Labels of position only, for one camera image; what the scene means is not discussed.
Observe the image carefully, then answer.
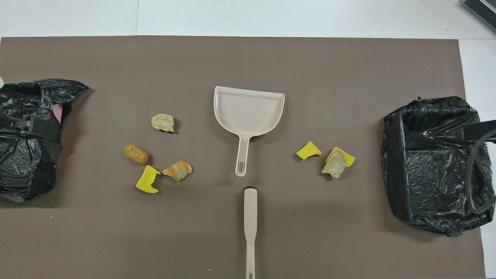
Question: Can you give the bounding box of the beige plastic dustpan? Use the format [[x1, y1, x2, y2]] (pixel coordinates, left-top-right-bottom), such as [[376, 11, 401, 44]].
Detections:
[[214, 86, 286, 177]]

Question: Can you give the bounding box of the yellow sponge piece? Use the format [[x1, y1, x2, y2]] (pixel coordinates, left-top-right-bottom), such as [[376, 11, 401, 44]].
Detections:
[[296, 141, 322, 160], [136, 165, 161, 194], [326, 146, 356, 168]]

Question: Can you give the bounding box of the orange striped croissant toy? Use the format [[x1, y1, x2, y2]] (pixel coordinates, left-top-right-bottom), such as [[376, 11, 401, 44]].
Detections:
[[162, 160, 193, 182]]

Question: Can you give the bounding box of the pale cream chunk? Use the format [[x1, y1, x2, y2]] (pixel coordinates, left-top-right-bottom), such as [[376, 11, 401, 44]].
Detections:
[[151, 114, 175, 133]]

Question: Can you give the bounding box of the beige layered chunk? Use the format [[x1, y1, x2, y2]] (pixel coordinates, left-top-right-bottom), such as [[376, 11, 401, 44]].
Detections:
[[322, 150, 347, 179]]

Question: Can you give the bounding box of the brown bread roll toy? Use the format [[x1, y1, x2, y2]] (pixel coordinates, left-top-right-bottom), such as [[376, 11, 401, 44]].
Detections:
[[124, 144, 149, 165]]

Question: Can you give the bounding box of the black bag lined open bin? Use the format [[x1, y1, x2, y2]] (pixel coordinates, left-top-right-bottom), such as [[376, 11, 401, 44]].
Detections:
[[381, 96, 496, 237]]

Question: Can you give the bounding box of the crumpled black trash bag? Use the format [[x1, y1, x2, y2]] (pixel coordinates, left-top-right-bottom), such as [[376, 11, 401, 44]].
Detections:
[[0, 79, 90, 203]]

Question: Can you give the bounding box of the brown table mat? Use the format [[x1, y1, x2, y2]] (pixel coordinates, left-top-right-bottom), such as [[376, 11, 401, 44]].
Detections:
[[0, 36, 487, 279]]

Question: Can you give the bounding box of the dark grey ribbed panel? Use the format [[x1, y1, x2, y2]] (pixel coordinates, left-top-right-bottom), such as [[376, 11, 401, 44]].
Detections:
[[463, 0, 496, 33]]

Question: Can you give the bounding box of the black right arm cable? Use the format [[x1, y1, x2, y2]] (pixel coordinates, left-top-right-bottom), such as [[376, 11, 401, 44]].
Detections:
[[466, 130, 496, 214]]

